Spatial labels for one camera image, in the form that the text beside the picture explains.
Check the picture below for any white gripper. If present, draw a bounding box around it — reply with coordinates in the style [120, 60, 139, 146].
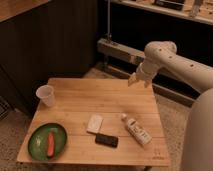
[128, 62, 156, 88]

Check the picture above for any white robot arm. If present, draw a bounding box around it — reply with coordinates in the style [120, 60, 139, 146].
[128, 41, 213, 171]

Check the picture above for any vertical metal pole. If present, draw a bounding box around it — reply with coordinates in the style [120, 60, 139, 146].
[107, 0, 111, 42]

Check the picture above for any white plastic bottle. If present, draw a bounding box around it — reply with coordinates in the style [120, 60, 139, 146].
[121, 114, 152, 145]

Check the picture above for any small wooden table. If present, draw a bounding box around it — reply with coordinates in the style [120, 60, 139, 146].
[16, 77, 172, 171]

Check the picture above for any black rectangular case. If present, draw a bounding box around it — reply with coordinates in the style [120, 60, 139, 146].
[95, 133, 118, 148]

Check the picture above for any wooden shelf with clutter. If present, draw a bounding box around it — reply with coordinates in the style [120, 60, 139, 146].
[112, 0, 213, 26]

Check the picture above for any translucent plastic cup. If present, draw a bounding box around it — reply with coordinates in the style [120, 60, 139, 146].
[36, 85, 55, 107]

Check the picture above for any orange carrot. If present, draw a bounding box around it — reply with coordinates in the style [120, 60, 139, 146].
[47, 132, 55, 157]

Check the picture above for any dark wooden cabinet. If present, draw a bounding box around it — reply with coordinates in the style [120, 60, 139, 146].
[0, 0, 98, 115]

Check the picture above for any green plate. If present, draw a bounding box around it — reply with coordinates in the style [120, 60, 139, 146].
[27, 123, 67, 161]

